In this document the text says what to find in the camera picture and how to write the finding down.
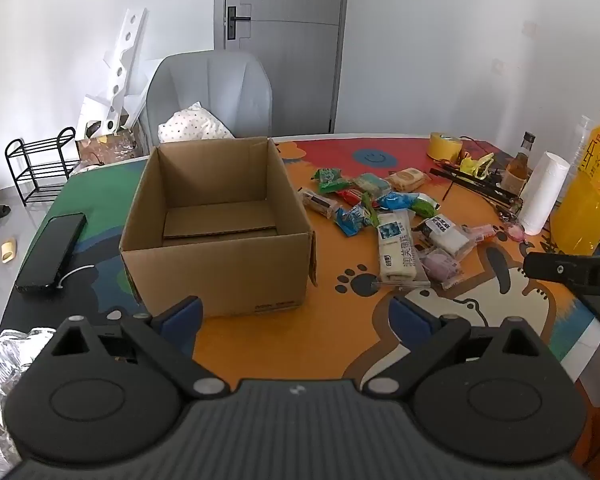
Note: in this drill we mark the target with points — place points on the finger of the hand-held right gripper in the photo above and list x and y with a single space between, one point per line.
555 269

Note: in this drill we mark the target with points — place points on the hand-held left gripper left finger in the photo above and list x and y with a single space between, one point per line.
182 322

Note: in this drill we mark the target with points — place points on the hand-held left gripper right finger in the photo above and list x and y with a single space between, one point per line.
410 322

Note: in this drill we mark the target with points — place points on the purple snack packet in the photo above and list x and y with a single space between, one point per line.
442 266

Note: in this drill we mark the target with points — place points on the long white blue packet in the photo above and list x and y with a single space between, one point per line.
395 252

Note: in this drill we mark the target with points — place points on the pink snack packet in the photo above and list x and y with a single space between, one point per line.
482 232

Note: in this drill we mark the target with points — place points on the white black-label packet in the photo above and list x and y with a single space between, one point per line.
445 232

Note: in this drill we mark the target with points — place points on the green silver-edged snack packet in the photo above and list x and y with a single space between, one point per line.
425 206

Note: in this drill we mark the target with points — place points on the blue and green snack packet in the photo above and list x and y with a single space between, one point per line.
352 220

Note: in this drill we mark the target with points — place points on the red candy packet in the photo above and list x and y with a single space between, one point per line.
351 196

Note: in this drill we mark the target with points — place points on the orange biscuit packet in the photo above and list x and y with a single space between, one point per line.
406 179

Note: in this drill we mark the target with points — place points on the black flat device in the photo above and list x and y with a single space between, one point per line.
597 310

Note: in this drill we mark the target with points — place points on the bunch of keys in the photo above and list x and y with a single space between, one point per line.
507 217

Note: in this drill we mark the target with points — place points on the white paper towel roll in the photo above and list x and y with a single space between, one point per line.
542 192

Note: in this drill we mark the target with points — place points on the yellow juice bottle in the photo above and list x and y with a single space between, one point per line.
587 195

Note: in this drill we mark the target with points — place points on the brown glass bottle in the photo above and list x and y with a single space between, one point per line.
517 167

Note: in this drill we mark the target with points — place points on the yellow plastic bag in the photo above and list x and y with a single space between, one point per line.
477 165

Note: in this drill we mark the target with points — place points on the black smartphone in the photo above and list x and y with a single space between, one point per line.
50 252

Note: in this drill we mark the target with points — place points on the yellow tape roll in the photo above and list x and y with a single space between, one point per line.
444 146

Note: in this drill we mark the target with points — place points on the silver foil bag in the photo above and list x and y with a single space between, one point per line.
5 375

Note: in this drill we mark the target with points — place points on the yellow slipper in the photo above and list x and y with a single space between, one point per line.
8 251

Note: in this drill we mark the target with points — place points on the taped cardboard box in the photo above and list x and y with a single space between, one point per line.
110 149

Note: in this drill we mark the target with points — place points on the white dotted pillow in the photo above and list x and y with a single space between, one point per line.
195 125

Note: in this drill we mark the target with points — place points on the black shoe rack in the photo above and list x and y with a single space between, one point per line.
35 165

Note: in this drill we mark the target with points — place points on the grey armchair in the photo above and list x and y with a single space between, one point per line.
210 90

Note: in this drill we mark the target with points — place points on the white foam boards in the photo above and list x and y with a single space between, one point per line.
122 60

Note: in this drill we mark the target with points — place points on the grey door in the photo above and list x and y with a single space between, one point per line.
285 45

